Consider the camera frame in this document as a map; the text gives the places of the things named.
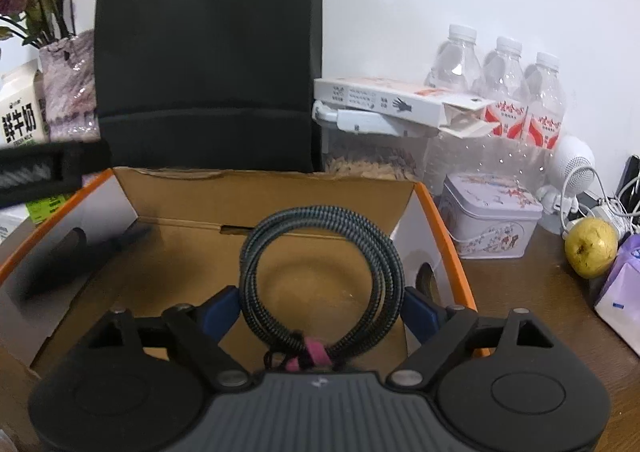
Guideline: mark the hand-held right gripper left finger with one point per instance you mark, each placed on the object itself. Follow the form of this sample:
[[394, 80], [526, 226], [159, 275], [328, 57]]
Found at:
[[220, 309]]

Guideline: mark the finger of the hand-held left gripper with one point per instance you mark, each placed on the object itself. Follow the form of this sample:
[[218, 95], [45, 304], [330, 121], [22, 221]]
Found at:
[[75, 166]]

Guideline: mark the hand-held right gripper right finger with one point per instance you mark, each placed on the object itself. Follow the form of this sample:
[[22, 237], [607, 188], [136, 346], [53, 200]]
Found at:
[[422, 312]]

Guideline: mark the cardboard box orange rim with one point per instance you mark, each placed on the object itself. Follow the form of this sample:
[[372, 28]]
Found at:
[[190, 252]]

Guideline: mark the white green milk carton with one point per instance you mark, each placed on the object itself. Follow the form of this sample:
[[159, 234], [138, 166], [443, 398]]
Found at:
[[22, 101]]

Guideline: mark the purple mottled vase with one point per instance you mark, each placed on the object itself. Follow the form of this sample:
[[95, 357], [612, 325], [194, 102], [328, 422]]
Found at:
[[70, 81]]

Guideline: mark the white printed tin box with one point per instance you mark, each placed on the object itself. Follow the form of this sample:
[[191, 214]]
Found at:
[[490, 227]]

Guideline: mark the clear container white lid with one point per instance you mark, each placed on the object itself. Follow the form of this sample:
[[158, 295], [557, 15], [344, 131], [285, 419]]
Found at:
[[370, 161]]

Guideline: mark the black paper bag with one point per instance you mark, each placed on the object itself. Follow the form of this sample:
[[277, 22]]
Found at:
[[210, 56]]

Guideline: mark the yellow pear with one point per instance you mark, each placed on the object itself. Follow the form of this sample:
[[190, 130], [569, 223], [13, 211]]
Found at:
[[590, 247]]

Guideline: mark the purple tissue pack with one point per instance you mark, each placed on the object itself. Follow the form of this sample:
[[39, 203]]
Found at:
[[620, 292]]

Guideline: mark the small white desk fan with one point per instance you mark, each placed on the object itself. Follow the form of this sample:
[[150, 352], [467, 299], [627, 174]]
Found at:
[[575, 161]]

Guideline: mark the white glove box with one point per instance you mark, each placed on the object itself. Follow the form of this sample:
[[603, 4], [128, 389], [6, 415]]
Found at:
[[370, 94]]

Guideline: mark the black upright device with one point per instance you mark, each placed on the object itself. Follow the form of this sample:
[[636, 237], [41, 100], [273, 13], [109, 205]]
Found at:
[[627, 182]]

